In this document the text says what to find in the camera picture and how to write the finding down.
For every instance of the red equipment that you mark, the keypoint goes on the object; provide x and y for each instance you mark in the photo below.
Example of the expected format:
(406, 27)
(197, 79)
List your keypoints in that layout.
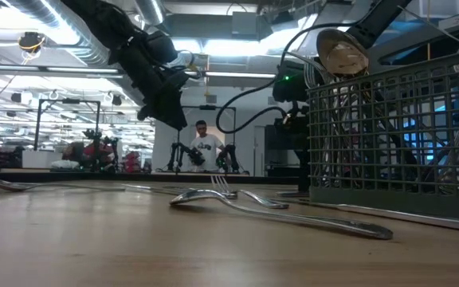
(132, 161)
(74, 150)

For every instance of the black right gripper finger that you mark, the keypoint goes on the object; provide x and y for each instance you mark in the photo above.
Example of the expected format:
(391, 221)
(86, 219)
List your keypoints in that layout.
(305, 171)

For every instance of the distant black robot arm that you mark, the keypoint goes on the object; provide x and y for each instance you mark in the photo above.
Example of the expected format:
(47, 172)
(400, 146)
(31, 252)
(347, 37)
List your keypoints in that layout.
(229, 157)
(94, 139)
(175, 155)

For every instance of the grey mesh cutlery caddy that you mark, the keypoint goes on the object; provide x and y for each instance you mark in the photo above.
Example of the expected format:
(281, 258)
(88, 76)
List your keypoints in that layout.
(373, 207)

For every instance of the black cabinet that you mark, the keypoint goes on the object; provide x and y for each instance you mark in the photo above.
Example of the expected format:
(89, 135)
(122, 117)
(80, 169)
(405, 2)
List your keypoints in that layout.
(281, 159)

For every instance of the person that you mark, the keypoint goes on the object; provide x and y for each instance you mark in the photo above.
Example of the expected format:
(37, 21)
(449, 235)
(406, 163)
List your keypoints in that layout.
(207, 149)

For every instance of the silver fork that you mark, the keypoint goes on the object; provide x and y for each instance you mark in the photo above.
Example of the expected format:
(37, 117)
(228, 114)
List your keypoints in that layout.
(265, 201)
(313, 75)

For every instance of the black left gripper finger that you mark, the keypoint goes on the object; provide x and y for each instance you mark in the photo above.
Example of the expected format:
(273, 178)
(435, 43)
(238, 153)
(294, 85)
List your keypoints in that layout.
(177, 115)
(154, 113)

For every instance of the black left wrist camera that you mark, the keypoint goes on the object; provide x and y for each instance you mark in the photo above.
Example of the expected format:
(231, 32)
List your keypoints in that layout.
(162, 48)

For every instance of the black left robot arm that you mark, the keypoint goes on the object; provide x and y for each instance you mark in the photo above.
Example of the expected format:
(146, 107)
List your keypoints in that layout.
(94, 20)

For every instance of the grey ceiling box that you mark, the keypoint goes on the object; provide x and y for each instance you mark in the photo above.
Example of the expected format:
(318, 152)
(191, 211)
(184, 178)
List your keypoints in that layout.
(244, 24)

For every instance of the black gantry frame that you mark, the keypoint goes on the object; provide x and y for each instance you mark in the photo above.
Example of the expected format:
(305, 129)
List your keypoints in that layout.
(96, 115)
(234, 119)

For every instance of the long ceiling light strip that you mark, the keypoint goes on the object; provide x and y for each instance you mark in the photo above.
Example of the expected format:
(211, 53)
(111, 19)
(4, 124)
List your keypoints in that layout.
(233, 74)

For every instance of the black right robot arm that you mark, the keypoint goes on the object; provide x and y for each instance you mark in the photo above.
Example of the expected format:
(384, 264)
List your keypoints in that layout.
(377, 20)

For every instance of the silver ventilation duct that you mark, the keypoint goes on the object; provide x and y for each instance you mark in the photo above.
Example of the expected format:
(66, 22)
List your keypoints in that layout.
(150, 12)
(54, 24)

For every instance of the white box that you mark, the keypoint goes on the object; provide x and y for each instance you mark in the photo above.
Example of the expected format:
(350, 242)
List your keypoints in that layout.
(38, 159)

